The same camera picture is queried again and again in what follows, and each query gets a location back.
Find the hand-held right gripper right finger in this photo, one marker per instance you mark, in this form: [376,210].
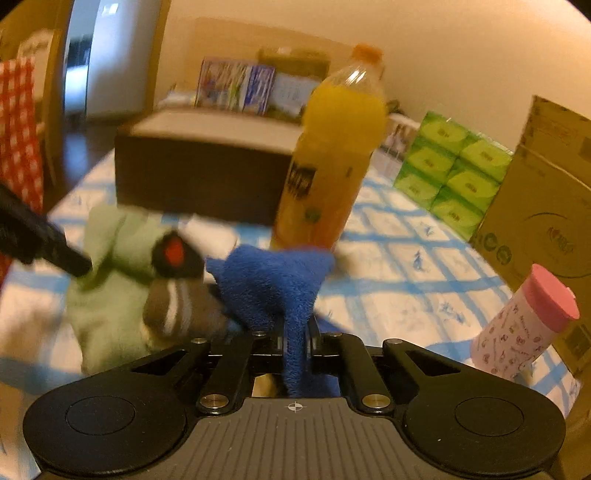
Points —
[323,347]

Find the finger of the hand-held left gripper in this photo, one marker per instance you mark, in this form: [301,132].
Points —
[51,244]

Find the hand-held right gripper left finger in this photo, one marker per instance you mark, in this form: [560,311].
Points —
[265,346]

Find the blue towel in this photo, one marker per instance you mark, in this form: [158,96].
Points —
[277,286]

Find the light green towel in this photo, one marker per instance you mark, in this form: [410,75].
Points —
[106,300]

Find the brown striped sock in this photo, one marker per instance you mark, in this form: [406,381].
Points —
[184,309]

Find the black sock with red patch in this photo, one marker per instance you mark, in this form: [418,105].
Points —
[175,254]

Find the dark box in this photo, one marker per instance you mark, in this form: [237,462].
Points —
[198,184]

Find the blue checked tablecloth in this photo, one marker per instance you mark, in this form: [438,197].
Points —
[406,281]

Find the red checked cloth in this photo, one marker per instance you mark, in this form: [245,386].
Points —
[16,138]

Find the white door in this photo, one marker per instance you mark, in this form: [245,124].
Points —
[111,60]

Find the orange juice bottle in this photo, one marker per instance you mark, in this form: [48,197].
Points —
[330,152]

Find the pink lidded cup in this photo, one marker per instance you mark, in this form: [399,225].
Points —
[521,323]

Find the green tissue pack bundle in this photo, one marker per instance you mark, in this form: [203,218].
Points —
[450,175]

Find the white photo box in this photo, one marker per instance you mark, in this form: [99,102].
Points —
[398,138]

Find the blue picture carton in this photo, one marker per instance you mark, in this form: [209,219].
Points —
[221,85]

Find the blue milk carton box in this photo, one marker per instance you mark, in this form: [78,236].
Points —
[286,94]

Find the large cardboard box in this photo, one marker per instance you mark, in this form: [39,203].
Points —
[540,194]

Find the small brown cardboard box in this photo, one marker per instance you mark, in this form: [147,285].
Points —
[295,60]

